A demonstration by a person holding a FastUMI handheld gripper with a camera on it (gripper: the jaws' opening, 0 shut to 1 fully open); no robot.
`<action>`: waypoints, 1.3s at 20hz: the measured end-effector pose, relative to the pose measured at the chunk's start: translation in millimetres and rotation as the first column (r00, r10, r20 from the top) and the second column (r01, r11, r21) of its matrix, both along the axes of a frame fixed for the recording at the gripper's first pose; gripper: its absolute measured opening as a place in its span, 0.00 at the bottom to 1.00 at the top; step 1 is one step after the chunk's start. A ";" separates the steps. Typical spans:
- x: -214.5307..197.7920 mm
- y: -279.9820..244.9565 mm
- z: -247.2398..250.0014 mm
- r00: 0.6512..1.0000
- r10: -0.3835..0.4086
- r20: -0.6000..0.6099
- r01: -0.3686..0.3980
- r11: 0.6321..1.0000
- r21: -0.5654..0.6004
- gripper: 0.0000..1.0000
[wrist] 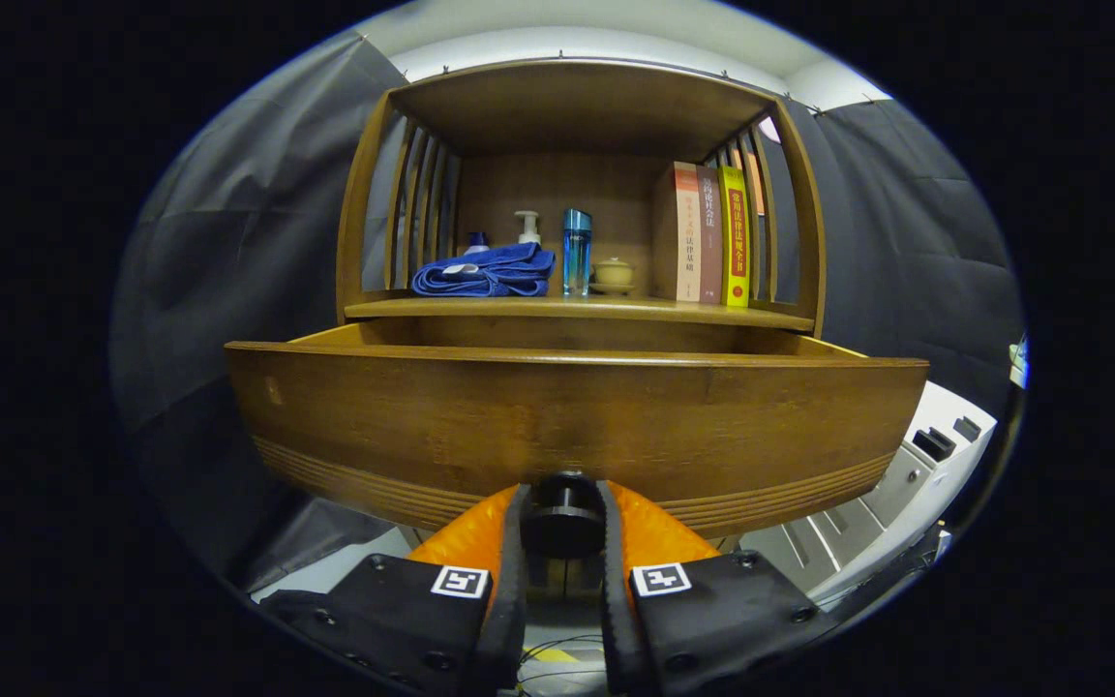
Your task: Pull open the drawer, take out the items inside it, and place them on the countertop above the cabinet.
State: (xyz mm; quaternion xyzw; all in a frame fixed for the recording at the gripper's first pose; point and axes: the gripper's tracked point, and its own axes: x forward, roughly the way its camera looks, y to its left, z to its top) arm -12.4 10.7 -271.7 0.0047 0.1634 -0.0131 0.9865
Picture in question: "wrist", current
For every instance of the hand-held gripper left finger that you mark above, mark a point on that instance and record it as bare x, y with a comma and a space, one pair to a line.
515, 600

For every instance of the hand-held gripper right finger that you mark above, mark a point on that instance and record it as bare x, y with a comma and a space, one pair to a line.
616, 600

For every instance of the wooden drawer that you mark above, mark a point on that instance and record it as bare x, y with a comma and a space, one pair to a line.
519, 416

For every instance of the wooden countertop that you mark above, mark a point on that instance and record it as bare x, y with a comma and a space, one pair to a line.
616, 308

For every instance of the white side cabinet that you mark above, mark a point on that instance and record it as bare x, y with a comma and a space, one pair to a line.
906, 484

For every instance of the wooden cabinet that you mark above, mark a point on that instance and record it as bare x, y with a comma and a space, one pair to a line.
577, 106

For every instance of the yellow lidded teacup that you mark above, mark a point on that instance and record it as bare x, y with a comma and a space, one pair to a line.
613, 274

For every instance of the folded blue towel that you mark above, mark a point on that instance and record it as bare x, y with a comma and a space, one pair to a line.
490, 271

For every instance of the tall blue glass bottle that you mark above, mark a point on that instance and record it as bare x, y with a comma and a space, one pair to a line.
577, 252

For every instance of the small blue-capped white bottle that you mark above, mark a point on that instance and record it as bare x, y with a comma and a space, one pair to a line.
476, 242

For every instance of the orange and white book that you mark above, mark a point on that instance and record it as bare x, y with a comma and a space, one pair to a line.
686, 242

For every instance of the white pump bottle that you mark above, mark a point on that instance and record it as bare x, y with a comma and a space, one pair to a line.
527, 232

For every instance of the brown book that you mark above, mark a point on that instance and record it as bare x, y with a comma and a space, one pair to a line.
709, 242

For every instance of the yellow book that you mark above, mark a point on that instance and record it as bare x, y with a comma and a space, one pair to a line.
736, 242

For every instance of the white plastic device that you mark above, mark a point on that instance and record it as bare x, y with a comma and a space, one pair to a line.
1017, 360

